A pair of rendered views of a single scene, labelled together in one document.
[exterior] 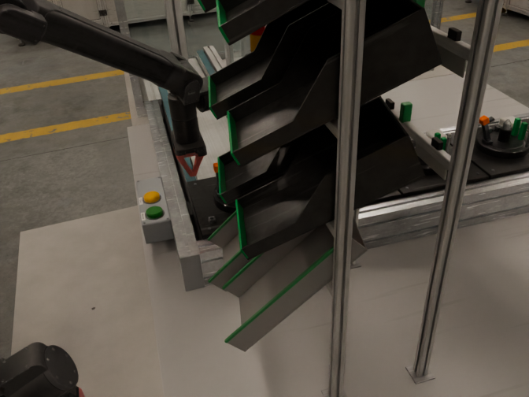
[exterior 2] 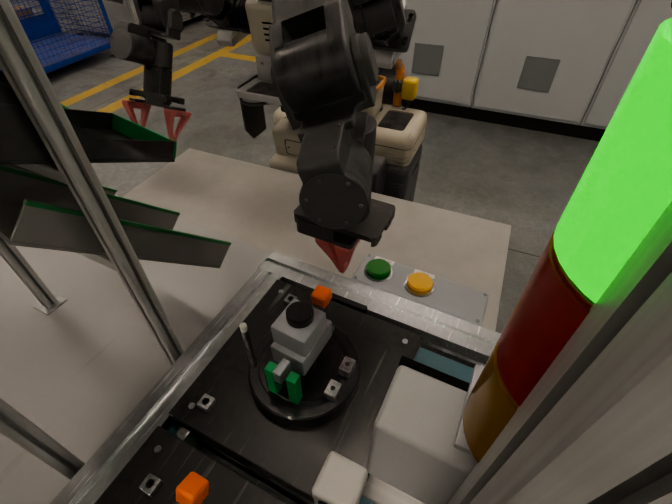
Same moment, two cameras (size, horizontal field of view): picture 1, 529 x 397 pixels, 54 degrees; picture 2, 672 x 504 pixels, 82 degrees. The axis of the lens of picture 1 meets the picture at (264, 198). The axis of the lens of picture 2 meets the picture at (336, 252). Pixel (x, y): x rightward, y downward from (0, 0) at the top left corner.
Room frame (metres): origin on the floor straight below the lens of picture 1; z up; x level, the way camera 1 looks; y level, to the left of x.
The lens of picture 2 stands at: (1.26, -0.11, 1.43)
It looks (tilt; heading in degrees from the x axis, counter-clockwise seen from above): 44 degrees down; 130
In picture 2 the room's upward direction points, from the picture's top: straight up
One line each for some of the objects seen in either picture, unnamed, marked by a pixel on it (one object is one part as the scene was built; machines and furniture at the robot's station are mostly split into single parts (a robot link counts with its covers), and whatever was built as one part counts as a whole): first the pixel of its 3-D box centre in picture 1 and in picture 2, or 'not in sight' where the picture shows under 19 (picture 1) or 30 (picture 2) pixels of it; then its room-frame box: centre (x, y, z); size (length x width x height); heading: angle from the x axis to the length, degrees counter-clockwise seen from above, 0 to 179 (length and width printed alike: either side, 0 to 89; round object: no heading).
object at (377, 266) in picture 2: (154, 213); (378, 270); (1.03, 0.27, 0.96); 0.04 x 0.04 x 0.02
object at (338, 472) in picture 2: not in sight; (340, 486); (1.19, -0.01, 0.97); 0.05 x 0.05 x 0.04; 14
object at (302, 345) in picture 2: not in sight; (296, 337); (1.07, 0.05, 1.06); 0.08 x 0.04 x 0.07; 101
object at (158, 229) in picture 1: (153, 208); (416, 297); (1.10, 0.29, 0.93); 0.21 x 0.07 x 0.06; 14
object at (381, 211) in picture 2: (186, 131); (345, 195); (1.04, 0.16, 1.17); 0.10 x 0.07 x 0.07; 14
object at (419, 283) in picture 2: (152, 198); (419, 284); (1.10, 0.29, 0.96); 0.04 x 0.04 x 0.02
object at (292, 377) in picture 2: not in sight; (294, 388); (1.09, 0.02, 1.01); 0.01 x 0.01 x 0.05; 14
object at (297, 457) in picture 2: (242, 200); (305, 375); (1.07, 0.06, 0.96); 0.24 x 0.24 x 0.02; 14
